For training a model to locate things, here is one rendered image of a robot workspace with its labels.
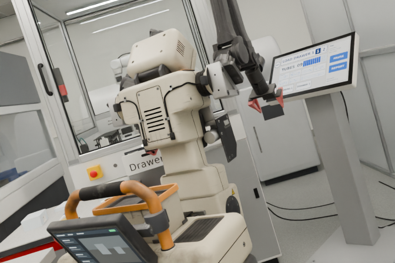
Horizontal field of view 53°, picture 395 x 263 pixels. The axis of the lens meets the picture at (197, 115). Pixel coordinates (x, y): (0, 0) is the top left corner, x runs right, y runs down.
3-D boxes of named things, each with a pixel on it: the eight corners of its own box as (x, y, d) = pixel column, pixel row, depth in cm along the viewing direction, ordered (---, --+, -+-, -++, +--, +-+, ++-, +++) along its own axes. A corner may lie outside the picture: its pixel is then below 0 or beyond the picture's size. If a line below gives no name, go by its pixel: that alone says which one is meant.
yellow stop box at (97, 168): (102, 177, 220) (98, 165, 220) (89, 181, 220) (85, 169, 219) (103, 175, 225) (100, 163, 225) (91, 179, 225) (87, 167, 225)
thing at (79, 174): (247, 137, 229) (239, 113, 228) (76, 191, 225) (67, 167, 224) (225, 123, 324) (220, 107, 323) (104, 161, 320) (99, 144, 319)
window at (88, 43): (223, 110, 229) (173, -54, 222) (80, 154, 226) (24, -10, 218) (223, 110, 230) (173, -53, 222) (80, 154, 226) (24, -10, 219)
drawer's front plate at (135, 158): (178, 159, 213) (173, 140, 212) (127, 176, 212) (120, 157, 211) (178, 159, 215) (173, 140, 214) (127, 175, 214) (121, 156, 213)
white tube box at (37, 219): (42, 226, 185) (39, 215, 185) (24, 232, 184) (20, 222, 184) (49, 218, 198) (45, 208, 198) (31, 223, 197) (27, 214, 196)
